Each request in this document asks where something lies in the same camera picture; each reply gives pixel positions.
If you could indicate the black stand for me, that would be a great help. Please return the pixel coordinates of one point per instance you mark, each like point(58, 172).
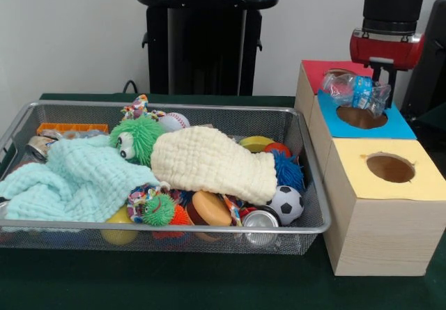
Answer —
point(435, 73)

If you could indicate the crushed clear plastic bottle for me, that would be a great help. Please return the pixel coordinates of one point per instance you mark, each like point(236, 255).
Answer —
point(355, 92)

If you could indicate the small green spiky toy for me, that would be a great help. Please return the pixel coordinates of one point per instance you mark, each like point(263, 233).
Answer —
point(158, 210)

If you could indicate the large green spiky eyed toy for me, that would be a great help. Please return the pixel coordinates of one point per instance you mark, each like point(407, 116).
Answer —
point(143, 136)

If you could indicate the black white soccer ball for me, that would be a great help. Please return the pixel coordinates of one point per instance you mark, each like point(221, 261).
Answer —
point(287, 205)

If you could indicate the white baseball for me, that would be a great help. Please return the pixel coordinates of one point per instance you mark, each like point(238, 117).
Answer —
point(176, 121)

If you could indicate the orange plastic block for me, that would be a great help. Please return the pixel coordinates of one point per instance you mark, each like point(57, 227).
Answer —
point(69, 128)

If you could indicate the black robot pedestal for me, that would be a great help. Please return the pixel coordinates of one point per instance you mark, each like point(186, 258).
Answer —
point(209, 45)

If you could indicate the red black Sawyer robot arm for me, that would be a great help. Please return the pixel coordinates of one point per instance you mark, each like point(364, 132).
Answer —
point(390, 3)

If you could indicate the dark green tablecloth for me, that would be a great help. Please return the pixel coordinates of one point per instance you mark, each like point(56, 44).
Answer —
point(174, 282)

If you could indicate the mint green waffle cloth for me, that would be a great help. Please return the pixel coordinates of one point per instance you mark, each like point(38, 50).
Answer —
point(80, 181)

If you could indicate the blue spiky ball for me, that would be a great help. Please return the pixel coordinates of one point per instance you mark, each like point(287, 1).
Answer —
point(291, 170)

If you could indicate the wooden box with three holes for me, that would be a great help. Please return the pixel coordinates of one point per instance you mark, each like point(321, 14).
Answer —
point(383, 237)

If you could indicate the cream waffle cloth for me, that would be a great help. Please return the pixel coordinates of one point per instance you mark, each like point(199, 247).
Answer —
point(209, 160)

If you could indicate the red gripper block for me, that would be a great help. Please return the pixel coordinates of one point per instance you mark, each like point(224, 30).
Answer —
point(386, 52)

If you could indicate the silver drink can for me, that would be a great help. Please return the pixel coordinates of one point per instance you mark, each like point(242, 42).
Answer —
point(261, 219)

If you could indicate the shallow metal mesh bin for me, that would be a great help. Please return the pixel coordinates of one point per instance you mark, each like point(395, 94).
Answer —
point(226, 245)

